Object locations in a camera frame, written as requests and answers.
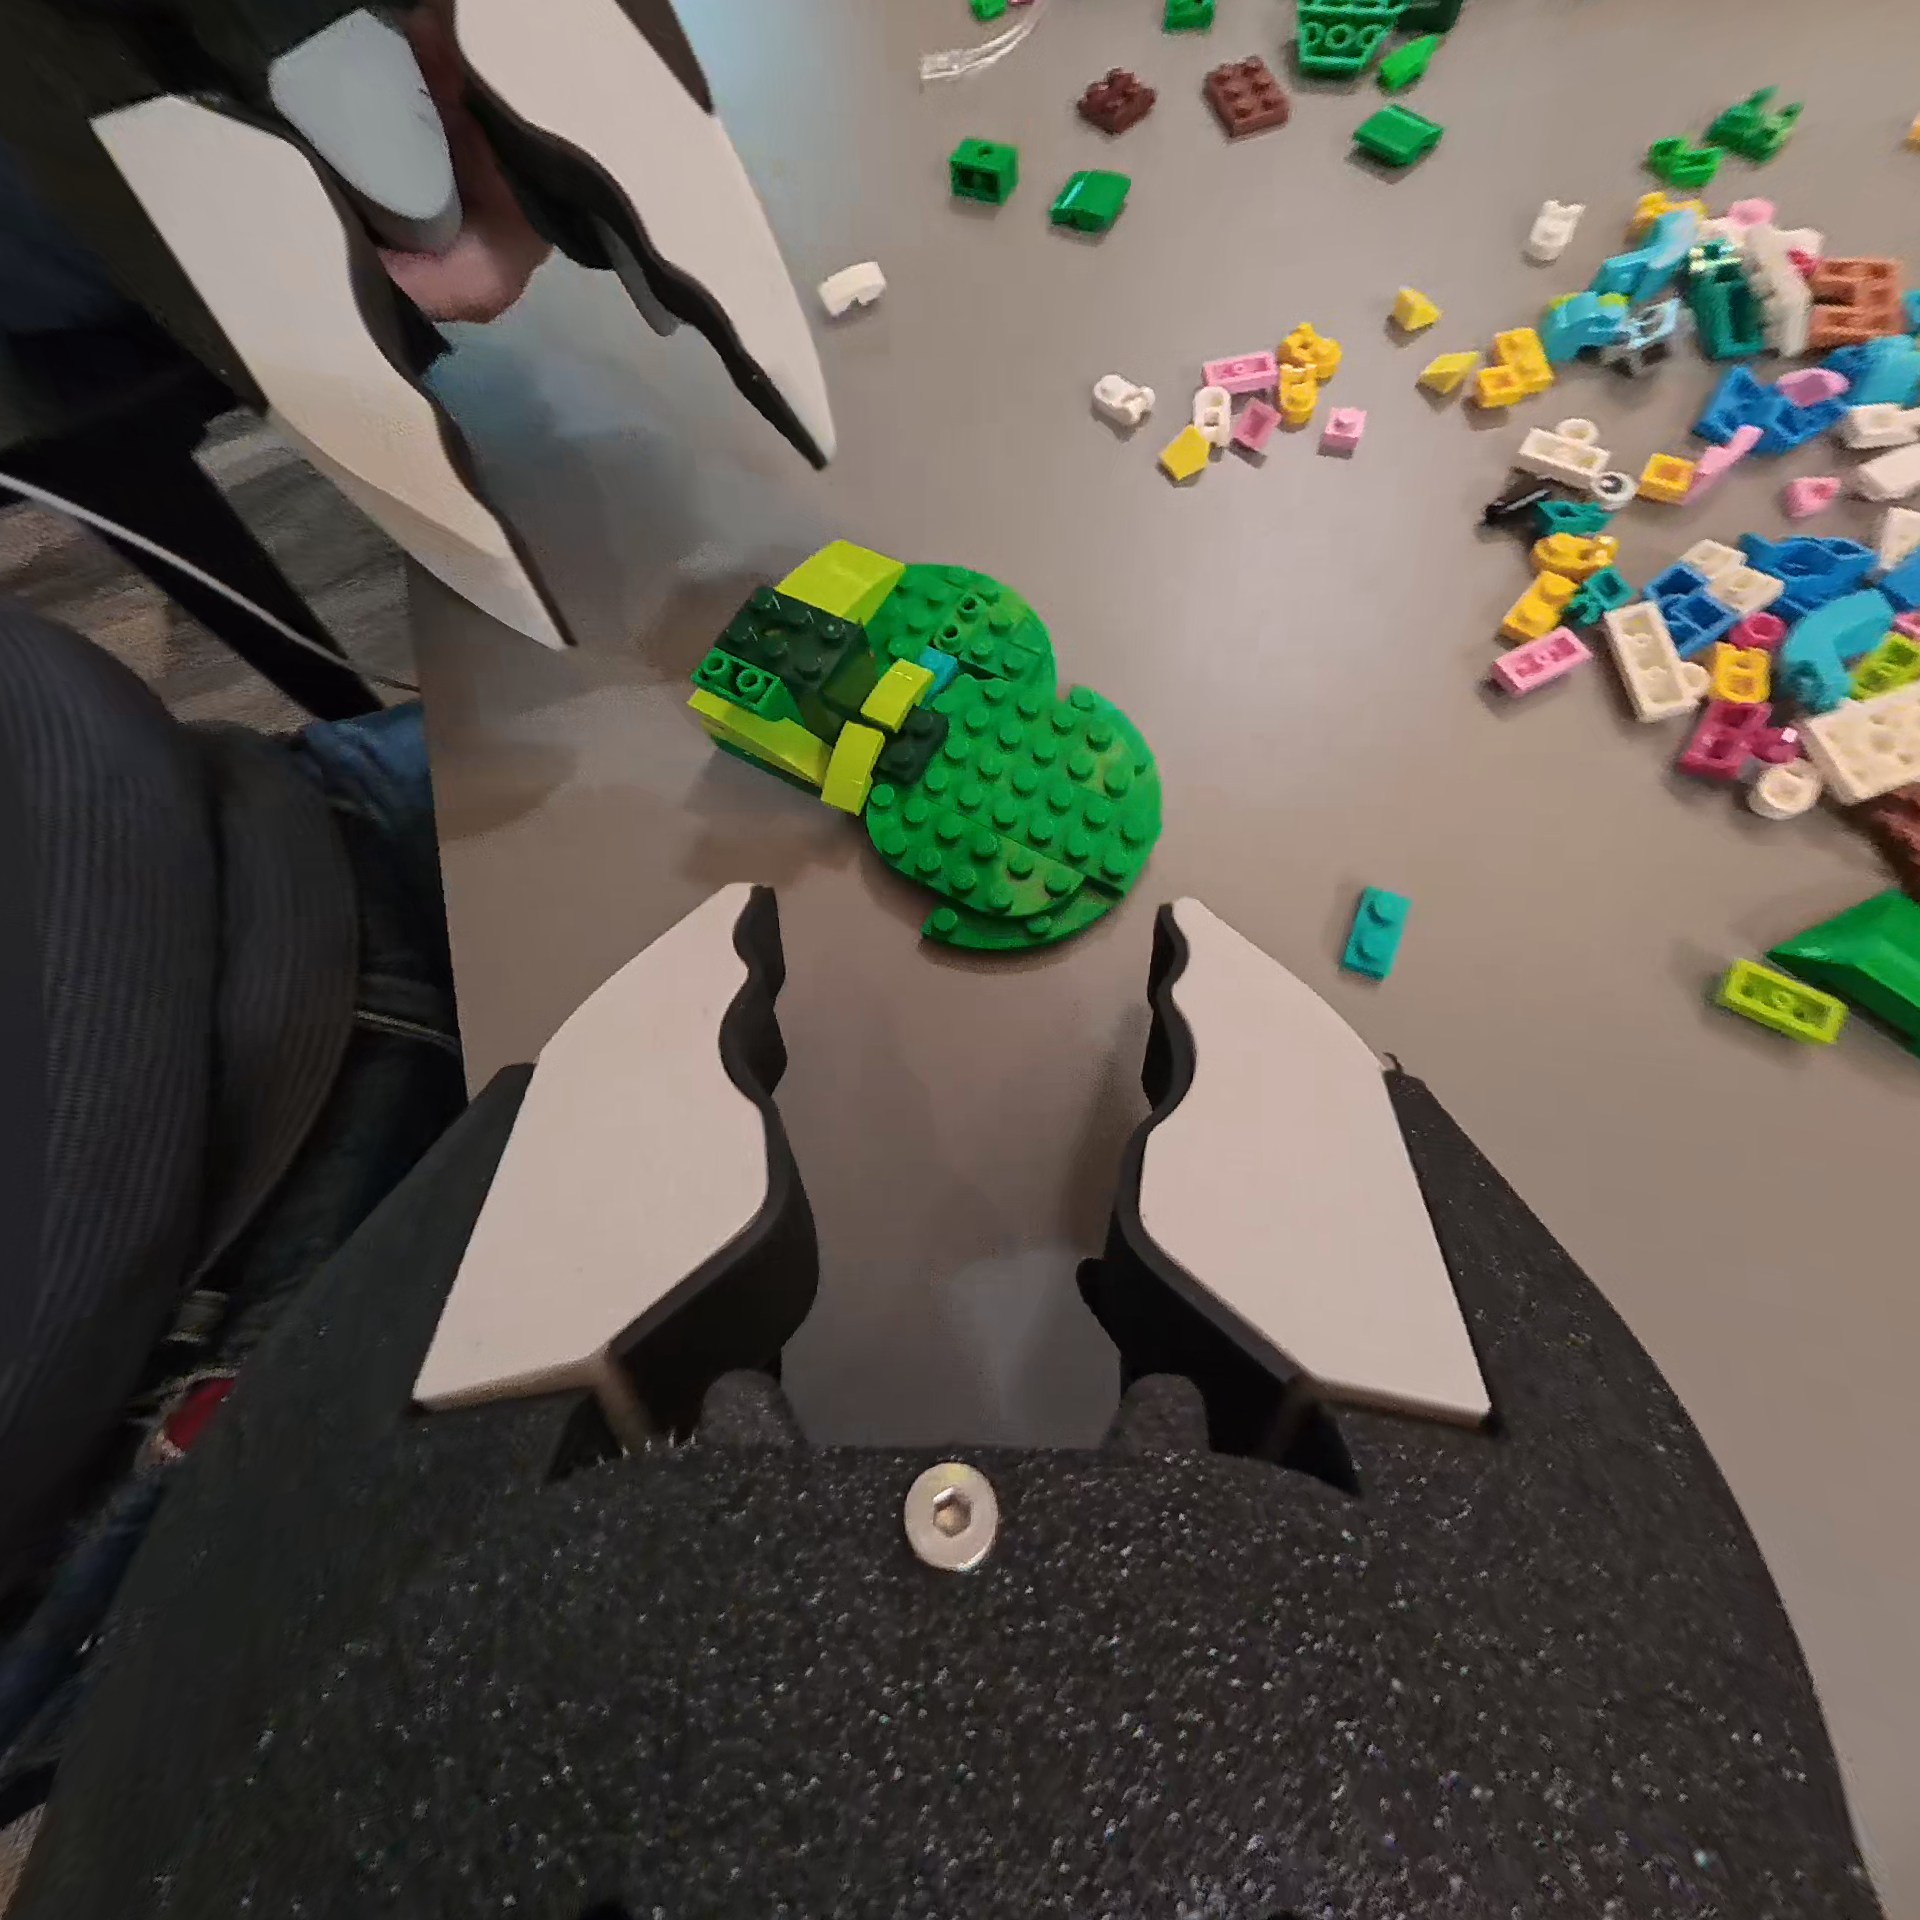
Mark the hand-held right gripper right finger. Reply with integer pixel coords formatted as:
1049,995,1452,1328
1074,898,1498,1499

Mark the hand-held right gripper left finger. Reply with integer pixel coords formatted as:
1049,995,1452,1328
409,882,822,1449

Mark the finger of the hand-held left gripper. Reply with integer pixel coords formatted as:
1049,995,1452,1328
448,0,841,473
88,93,578,655

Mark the green lego build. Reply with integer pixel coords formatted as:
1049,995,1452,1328
685,540,1166,956

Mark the lime lego plate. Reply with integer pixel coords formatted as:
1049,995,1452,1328
1715,956,1851,1045

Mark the clear curved lego piece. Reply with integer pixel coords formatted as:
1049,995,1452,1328
916,16,1044,82

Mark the pile of green brown lego pieces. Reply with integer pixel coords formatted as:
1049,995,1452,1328
1288,0,1464,90

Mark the pile of colourful lego pieces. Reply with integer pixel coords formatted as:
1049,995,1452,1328
1418,185,1920,886

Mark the person's left hand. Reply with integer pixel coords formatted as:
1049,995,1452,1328
374,205,558,325

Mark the person's jeans leg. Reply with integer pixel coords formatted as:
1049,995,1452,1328
0,706,471,1772

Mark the person's dark striped sweater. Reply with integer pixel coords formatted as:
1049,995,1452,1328
0,605,362,1576

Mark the white earphone cable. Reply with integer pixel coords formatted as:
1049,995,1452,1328
0,470,422,700

